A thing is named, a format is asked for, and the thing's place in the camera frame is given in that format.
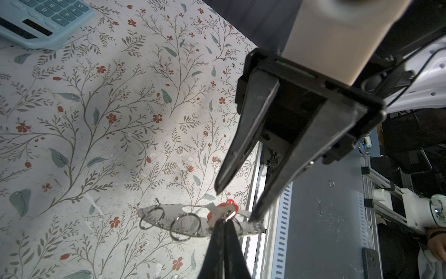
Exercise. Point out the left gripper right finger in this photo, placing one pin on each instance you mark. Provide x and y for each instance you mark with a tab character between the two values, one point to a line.
235	266

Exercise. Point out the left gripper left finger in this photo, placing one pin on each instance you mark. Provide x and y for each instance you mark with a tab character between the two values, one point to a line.
213	264

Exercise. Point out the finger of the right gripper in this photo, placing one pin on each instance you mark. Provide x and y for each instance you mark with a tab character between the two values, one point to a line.
261	91
326	134

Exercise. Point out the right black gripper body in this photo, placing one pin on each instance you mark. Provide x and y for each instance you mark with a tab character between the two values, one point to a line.
300	94

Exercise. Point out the red key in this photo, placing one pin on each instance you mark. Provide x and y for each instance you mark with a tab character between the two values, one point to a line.
226	210

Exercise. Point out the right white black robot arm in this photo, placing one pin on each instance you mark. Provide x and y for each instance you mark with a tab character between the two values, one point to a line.
407	70

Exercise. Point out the light blue calculator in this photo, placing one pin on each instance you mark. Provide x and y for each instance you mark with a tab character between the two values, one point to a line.
43	24

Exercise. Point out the aluminium front rail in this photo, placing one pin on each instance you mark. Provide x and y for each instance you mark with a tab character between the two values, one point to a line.
258	185

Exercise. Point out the white perforated cable tray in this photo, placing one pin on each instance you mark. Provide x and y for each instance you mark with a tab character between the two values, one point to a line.
281	234

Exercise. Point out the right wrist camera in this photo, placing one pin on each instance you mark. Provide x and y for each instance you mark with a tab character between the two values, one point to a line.
337	38

